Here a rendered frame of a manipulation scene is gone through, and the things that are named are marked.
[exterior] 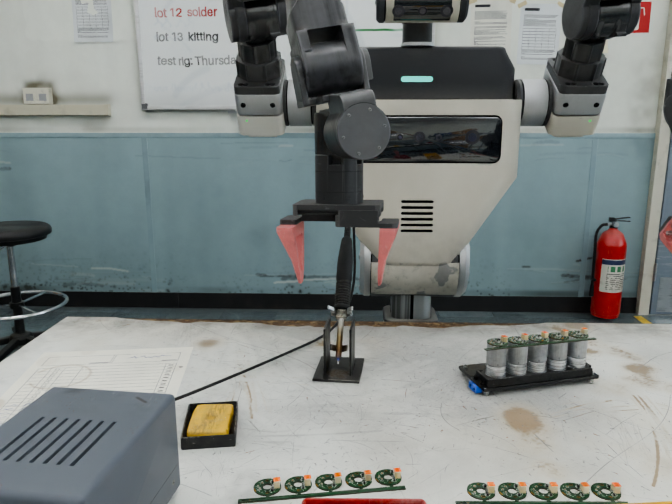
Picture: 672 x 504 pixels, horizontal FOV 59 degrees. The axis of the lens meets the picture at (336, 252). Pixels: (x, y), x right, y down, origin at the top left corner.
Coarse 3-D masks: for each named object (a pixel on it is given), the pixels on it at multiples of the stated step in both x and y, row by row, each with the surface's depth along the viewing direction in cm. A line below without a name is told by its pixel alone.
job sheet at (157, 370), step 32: (64, 352) 85; (96, 352) 85; (128, 352) 85; (160, 352) 85; (32, 384) 75; (64, 384) 75; (96, 384) 75; (128, 384) 75; (160, 384) 75; (0, 416) 67
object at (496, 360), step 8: (488, 344) 72; (488, 352) 72; (496, 352) 71; (504, 352) 72; (488, 360) 72; (496, 360) 72; (504, 360) 72; (488, 368) 72; (496, 368) 72; (504, 368) 72; (496, 376) 72; (504, 376) 72
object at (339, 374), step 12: (348, 312) 79; (324, 336) 76; (324, 348) 76; (324, 360) 77; (336, 360) 81; (348, 360) 81; (360, 360) 81; (324, 372) 77; (336, 372) 78; (348, 372) 78; (360, 372) 78
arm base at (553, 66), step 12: (564, 48) 109; (576, 48) 106; (588, 48) 105; (600, 48) 106; (552, 60) 115; (564, 60) 108; (576, 60) 108; (588, 60) 107; (600, 60) 108; (552, 72) 113; (564, 72) 109; (576, 72) 108; (588, 72) 108; (600, 72) 109; (564, 84) 108; (576, 84) 108; (588, 84) 108; (600, 84) 109
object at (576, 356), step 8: (568, 344) 75; (576, 344) 74; (584, 344) 74; (568, 352) 75; (576, 352) 74; (584, 352) 74; (568, 360) 75; (576, 360) 75; (584, 360) 75; (576, 368) 75
